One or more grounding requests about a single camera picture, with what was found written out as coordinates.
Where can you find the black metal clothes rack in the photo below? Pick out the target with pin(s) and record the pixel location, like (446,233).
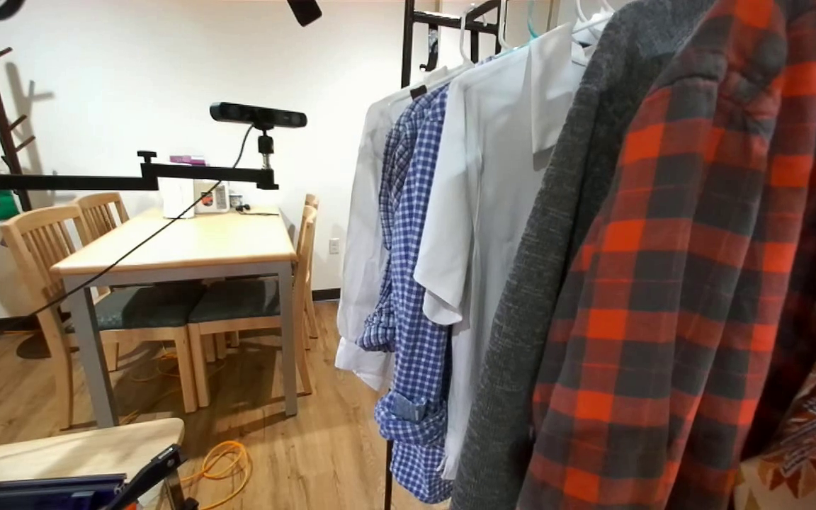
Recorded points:
(409,46)

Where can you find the purple small item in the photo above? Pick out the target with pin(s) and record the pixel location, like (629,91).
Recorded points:
(184,159)

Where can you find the small can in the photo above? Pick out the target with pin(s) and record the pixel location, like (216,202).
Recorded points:
(213,201)

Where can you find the white box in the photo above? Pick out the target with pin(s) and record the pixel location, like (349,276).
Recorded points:
(177,196)

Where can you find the white long-sleeve shirt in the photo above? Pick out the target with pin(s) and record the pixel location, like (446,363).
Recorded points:
(366,236)

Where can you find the white short-sleeve shirt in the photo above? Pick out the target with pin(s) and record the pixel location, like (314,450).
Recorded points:
(494,188)

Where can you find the light wooden dining table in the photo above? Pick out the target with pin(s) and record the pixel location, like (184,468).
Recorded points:
(191,246)

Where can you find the white plastic hanger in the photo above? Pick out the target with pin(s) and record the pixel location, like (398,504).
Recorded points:
(595,18)

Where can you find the blue checked shirt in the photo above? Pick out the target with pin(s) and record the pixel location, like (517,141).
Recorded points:
(417,286)

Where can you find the wooden chair dark cushion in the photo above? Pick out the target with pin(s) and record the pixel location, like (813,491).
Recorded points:
(238,303)
(143,308)

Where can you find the brown wooden coat stand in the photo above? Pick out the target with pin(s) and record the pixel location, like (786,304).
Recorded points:
(0,123)

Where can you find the dark grey jacket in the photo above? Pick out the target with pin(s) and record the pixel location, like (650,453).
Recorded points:
(538,331)

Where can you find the red plaid flannel shirt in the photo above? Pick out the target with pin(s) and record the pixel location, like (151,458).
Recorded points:
(691,286)

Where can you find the light wooden board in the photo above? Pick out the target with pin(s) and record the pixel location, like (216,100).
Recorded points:
(49,454)

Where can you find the orange patterned garment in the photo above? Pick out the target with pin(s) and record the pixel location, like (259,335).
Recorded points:
(804,454)

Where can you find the black stereo camera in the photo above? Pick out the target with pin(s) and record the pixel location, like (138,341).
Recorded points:
(255,114)

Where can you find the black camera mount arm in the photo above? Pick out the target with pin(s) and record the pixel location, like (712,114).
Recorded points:
(97,181)

